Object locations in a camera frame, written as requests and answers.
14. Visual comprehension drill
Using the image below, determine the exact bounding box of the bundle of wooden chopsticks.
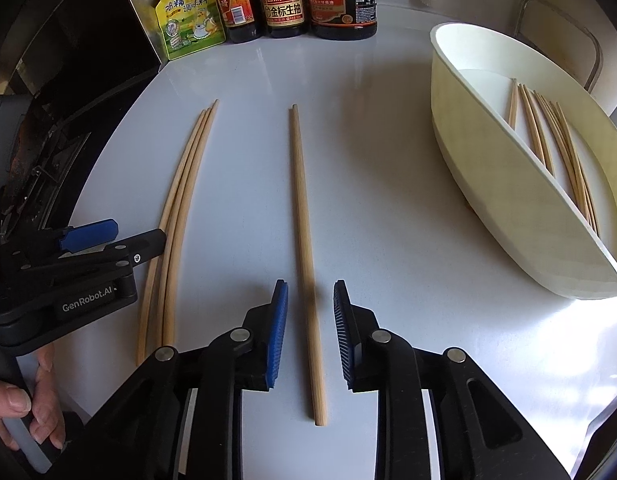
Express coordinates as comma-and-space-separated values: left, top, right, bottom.
506, 79, 602, 238

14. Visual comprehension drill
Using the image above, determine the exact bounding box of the yellow green seasoning pouch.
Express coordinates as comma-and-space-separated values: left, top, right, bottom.
153, 0, 226, 62

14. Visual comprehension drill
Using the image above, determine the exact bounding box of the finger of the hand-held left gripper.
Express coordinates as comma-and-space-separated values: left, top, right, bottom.
3, 228, 168, 291
3, 218, 120, 261

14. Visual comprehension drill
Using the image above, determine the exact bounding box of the cream oval plastic container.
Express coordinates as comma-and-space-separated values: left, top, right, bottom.
430, 21, 617, 301

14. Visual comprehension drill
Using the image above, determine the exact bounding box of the pale wooden chopstick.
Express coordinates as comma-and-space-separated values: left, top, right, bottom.
157, 104, 213, 351
288, 104, 329, 427
166, 99, 219, 351
136, 107, 208, 367

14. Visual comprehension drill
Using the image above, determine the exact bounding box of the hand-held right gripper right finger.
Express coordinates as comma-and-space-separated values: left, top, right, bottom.
333, 280, 572, 480

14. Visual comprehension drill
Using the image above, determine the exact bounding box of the black splash panel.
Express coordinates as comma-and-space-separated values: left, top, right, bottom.
0, 0, 162, 106

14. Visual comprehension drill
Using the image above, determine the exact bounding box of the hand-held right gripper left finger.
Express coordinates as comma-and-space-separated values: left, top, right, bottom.
76, 280, 289, 480

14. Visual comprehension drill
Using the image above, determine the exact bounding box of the black cast iron pan support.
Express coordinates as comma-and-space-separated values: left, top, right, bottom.
3, 110, 92, 238

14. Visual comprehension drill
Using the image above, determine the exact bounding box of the black glass gas stove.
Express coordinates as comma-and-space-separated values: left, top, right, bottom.
0, 35, 159, 241

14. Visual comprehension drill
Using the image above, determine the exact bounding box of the vinegar bottle with red label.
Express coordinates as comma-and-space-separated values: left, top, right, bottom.
210, 0, 263, 45

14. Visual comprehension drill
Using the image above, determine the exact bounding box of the person's left hand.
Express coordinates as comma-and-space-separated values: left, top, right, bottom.
0, 345, 66, 453

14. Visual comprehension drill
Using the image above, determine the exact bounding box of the large dark sauce bottle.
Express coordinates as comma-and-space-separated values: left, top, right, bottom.
305, 0, 379, 41

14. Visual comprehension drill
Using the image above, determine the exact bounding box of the metal tube rack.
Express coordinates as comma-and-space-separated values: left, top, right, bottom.
513, 0, 603, 93

